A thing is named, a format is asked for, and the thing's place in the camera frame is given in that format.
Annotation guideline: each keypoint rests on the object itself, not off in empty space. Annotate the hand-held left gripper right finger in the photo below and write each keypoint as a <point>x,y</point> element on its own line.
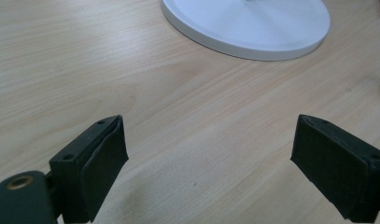
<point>337,168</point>

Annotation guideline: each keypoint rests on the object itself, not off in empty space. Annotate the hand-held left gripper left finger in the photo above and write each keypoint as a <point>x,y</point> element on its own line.
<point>85,174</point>

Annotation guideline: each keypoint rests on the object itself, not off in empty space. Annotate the white round lamp base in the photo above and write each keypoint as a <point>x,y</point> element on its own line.
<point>250,28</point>

